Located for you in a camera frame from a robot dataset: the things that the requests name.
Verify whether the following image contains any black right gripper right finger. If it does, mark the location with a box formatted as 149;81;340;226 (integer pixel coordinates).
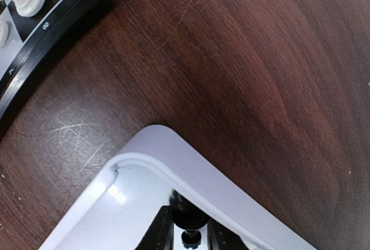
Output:
208;219;248;250

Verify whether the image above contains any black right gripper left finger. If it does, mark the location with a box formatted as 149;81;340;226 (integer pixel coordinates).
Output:
135;206;174;250

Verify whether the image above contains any white plastic tray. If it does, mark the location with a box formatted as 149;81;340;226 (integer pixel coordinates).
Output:
41;125;312;249

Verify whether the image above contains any black white chessboard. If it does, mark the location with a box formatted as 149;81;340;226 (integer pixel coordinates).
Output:
1;0;100;114

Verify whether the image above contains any black chess piece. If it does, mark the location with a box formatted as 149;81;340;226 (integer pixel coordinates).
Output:
169;190;209;249

